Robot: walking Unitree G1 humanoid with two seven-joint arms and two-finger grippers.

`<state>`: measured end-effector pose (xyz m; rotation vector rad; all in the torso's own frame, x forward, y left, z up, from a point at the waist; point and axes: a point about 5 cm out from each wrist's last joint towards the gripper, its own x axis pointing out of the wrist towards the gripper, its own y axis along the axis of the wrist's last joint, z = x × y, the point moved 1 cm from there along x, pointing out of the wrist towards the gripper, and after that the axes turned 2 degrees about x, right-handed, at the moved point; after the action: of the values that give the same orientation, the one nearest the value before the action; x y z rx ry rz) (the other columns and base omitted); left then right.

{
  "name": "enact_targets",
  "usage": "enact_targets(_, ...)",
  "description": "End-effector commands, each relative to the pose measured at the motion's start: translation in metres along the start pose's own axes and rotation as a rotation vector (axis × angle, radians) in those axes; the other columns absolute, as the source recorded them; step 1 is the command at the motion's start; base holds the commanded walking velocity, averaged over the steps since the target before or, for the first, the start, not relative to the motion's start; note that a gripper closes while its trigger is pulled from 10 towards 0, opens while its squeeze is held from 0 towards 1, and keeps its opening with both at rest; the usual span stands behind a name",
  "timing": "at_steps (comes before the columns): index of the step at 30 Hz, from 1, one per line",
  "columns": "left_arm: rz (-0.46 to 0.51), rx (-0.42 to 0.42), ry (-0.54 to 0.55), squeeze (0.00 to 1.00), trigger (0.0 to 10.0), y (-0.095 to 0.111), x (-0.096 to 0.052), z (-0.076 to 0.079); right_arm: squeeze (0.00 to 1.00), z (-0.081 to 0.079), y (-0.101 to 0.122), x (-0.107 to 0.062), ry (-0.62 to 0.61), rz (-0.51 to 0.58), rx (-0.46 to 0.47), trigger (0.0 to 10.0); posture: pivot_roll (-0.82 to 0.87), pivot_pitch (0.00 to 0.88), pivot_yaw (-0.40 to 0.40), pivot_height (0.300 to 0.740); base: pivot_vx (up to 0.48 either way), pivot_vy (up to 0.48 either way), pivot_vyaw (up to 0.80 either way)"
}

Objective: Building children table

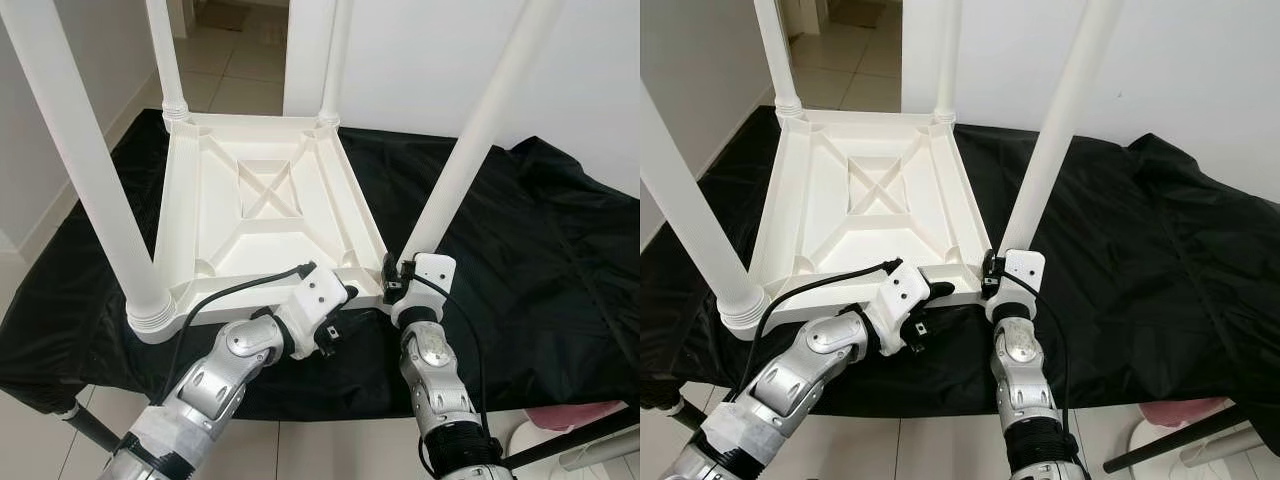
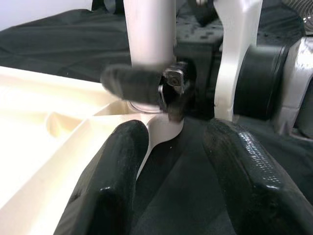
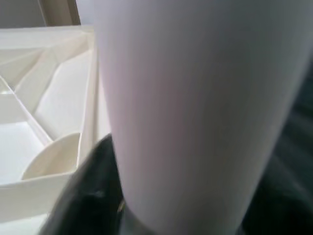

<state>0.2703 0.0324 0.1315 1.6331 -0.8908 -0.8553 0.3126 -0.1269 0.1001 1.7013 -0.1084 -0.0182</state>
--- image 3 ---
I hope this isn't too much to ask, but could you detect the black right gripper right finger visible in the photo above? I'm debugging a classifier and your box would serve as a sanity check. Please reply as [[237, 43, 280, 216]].
[[234, 156, 313, 235]]

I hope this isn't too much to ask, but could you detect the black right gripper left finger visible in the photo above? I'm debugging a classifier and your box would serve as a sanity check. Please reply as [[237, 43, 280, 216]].
[[40, 136, 128, 235]]

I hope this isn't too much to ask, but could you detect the white plastic children table top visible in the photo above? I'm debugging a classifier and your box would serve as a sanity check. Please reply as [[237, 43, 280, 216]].
[[0, 24, 113, 235]]

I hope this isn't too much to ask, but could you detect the white plastic table leg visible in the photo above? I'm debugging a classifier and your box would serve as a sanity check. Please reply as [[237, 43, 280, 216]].
[[94, 0, 313, 235]]

